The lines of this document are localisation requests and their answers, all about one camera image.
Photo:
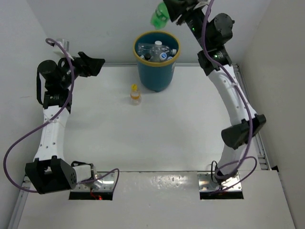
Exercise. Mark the small bottle yellow cap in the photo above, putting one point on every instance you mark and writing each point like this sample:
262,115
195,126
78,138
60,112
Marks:
135,94

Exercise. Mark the metal base plate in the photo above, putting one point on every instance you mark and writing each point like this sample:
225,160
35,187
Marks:
103,185
208,184

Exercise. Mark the blue bin yellow rim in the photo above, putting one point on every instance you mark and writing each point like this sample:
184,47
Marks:
156,76

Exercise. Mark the square clear bottle white cap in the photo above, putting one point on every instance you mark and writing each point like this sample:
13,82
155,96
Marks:
156,51

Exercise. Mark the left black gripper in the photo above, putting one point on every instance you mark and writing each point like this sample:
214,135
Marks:
87,67

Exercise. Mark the green plastic bottle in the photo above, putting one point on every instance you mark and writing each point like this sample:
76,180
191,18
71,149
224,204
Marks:
160,17

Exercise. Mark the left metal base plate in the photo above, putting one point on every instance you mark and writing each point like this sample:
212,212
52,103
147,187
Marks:
103,185

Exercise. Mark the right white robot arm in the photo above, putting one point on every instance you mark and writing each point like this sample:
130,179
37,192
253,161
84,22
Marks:
212,35

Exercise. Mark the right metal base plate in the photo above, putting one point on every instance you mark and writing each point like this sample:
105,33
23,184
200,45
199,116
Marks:
208,184

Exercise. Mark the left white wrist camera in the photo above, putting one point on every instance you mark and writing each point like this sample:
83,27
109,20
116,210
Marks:
64,43

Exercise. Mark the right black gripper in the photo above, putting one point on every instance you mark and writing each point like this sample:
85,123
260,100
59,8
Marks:
184,8

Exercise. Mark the small bottle black cap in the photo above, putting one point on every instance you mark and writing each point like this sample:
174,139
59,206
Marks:
147,56

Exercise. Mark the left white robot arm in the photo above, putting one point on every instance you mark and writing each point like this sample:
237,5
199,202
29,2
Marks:
49,172

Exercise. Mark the bottle with blue label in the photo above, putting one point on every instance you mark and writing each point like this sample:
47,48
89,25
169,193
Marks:
163,56

